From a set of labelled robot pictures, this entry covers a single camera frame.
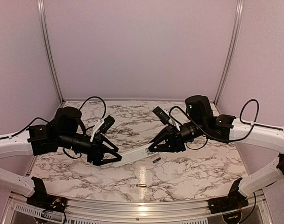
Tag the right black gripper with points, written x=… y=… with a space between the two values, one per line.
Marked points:
x=174 y=141

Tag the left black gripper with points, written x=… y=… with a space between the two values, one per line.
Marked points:
x=98 y=149

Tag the white remote control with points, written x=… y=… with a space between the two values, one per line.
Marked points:
x=132 y=156

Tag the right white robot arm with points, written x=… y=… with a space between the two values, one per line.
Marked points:
x=225 y=129

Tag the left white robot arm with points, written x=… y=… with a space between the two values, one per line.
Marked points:
x=67 y=131

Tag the green gold battery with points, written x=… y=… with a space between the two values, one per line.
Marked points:
x=141 y=185

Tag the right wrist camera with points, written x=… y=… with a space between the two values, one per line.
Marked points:
x=164 y=117

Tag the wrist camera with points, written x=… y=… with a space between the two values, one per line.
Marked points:
x=164 y=117
x=102 y=126

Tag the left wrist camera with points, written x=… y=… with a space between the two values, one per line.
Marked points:
x=102 y=126

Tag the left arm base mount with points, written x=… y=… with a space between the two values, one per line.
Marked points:
x=40 y=198

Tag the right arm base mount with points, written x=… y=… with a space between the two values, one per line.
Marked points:
x=234 y=200

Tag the front aluminium rail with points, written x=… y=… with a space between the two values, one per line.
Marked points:
x=82 y=211

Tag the right aluminium frame post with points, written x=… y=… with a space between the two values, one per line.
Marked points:
x=231 y=50

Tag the aluminium frame post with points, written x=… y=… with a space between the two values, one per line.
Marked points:
x=47 y=46
x=231 y=50

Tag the left aluminium frame post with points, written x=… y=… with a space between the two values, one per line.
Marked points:
x=47 y=46

